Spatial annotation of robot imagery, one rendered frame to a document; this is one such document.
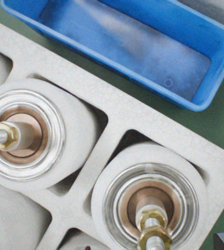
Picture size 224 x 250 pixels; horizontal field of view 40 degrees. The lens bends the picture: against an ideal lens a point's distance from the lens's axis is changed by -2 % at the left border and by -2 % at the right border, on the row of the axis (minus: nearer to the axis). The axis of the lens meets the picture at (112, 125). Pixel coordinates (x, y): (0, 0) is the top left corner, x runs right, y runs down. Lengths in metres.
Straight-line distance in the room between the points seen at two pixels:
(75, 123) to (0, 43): 0.15
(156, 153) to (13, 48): 0.19
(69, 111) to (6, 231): 0.12
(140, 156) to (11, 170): 0.10
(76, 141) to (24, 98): 0.05
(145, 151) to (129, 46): 0.28
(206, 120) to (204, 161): 0.19
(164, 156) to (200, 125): 0.26
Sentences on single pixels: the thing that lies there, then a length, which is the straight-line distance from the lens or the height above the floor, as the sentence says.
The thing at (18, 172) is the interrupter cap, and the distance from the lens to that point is 0.27.
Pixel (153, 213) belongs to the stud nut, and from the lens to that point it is 0.22.
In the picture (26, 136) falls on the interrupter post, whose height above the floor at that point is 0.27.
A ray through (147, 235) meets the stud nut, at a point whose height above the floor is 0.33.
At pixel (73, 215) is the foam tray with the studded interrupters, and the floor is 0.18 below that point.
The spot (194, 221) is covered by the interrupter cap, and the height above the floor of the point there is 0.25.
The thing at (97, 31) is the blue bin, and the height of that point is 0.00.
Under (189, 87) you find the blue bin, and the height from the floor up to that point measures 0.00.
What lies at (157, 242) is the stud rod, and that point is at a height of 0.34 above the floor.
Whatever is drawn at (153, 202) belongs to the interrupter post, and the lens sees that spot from 0.23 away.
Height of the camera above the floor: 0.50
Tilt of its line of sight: 85 degrees down
